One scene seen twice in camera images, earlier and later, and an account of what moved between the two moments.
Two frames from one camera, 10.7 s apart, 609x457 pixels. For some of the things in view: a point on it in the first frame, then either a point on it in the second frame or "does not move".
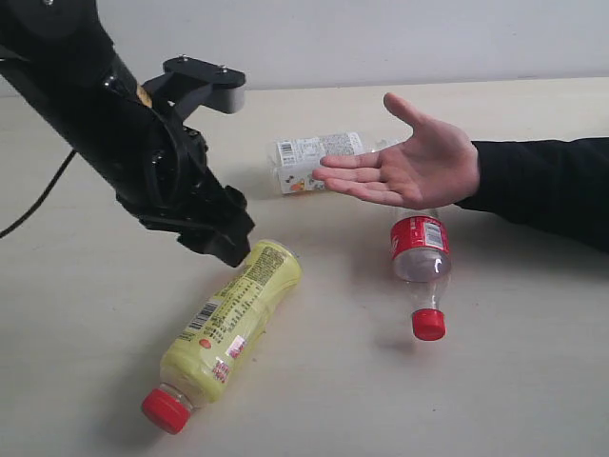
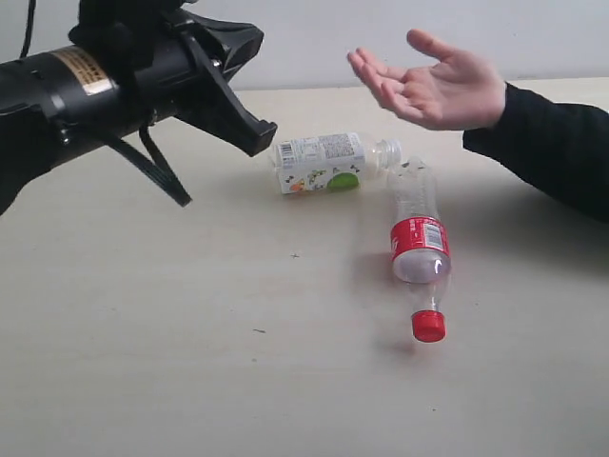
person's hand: (434, 167) → (458, 93)
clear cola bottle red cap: (420, 241) does not move
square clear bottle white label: (297, 158) does not move
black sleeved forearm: (561, 185) → (562, 147)
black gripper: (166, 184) → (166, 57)
